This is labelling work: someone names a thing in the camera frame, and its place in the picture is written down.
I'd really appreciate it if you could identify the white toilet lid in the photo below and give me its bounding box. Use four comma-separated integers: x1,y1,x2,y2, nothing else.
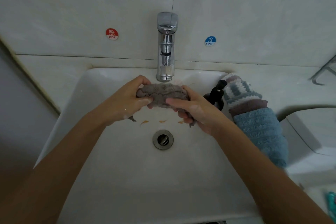
304,184,336,224

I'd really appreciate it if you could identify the black pump soap bottle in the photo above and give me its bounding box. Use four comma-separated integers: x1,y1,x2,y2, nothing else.
204,79,228,112

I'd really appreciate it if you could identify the grey yellow striped cloth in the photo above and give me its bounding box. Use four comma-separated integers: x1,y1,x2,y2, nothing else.
223,76,263,107

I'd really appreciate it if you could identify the metal wall shelf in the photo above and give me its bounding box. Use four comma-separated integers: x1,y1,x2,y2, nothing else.
311,54,336,86

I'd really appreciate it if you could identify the chrome faucet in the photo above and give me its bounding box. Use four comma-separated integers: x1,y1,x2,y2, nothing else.
155,12,179,83

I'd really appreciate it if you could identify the person's right hand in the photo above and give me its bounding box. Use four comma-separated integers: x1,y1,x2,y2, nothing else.
165,85,235,140

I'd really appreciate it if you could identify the blue stained cloth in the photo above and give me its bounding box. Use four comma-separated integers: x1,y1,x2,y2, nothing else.
232,107,289,169

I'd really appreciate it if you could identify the white toilet tank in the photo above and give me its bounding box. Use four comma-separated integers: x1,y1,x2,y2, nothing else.
281,107,336,185

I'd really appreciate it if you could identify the red round sticker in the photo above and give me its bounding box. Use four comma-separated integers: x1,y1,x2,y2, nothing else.
105,27,120,41

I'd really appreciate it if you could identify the person's left hand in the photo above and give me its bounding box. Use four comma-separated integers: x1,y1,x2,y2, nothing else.
93,75,154,127

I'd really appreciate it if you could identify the grey stained cloth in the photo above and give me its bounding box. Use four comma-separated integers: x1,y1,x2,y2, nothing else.
128,83,197,128

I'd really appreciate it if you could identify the blue round sticker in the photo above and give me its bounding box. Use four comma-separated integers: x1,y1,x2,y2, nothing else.
204,35,217,47

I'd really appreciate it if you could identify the teal tube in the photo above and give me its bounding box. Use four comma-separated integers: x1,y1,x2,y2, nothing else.
327,191,336,219

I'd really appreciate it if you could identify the white ceramic sink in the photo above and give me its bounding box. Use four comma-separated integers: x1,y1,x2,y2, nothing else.
34,67,295,224

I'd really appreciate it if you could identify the person's right forearm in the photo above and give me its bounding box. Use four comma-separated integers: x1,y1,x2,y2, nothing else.
215,122,331,224

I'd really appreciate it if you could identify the metal sink drain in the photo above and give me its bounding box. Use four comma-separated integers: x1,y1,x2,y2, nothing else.
152,129,175,151

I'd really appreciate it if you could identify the person's left forearm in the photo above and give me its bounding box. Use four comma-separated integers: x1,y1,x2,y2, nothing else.
0,113,108,224

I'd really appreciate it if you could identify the pink white striped cloth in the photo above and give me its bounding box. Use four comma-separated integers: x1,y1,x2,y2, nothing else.
225,72,245,82

